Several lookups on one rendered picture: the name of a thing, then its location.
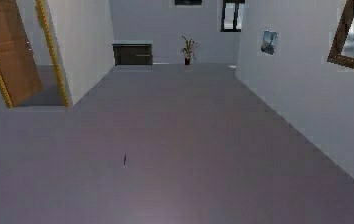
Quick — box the small blue wall picture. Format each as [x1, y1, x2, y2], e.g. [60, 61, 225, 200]
[260, 30, 280, 56]

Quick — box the black framed window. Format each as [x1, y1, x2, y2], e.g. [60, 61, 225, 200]
[220, 0, 246, 33]

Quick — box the yellow door frame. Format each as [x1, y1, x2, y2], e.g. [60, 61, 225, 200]
[0, 0, 71, 109]

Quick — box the potted house plant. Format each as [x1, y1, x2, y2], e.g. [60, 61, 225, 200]
[180, 35, 199, 66]

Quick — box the brown wooden room door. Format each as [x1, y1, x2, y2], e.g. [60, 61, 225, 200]
[0, 0, 44, 108]

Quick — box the brown framed cloud painting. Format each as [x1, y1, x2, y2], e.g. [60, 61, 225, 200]
[327, 0, 354, 74]

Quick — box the dark framed wall picture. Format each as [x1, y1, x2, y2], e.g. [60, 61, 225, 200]
[174, 0, 203, 6]

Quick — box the dark cabinet with pale top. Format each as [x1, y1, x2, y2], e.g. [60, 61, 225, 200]
[112, 40, 154, 67]

